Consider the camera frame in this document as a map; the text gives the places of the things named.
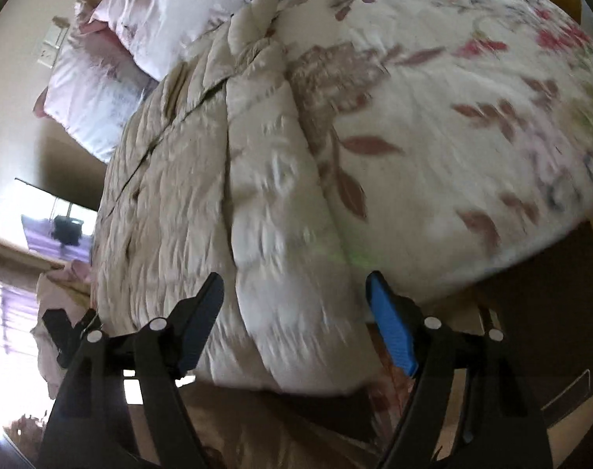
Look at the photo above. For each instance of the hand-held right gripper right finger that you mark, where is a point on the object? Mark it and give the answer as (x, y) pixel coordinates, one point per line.
(391, 325)

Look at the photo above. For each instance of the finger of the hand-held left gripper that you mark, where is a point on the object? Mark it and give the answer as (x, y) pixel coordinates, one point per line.
(88, 321)
(57, 327)

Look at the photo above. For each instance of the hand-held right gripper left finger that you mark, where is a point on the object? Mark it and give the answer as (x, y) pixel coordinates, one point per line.
(201, 325)

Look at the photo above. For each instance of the beige quilted duvet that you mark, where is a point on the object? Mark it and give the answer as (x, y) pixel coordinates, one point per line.
(169, 205)

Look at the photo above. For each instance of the pink cloth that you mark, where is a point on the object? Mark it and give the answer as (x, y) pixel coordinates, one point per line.
(57, 288)

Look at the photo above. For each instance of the floral bedspread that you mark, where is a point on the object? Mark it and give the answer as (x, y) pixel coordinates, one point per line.
(448, 132)

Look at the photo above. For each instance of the white floral print pillow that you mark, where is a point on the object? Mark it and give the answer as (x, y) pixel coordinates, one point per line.
(91, 102)
(179, 5)

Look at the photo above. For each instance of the wall mirror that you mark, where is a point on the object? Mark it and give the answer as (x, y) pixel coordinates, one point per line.
(42, 229)

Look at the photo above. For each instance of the white wall switch plate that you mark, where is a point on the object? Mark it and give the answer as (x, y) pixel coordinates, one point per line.
(49, 51)

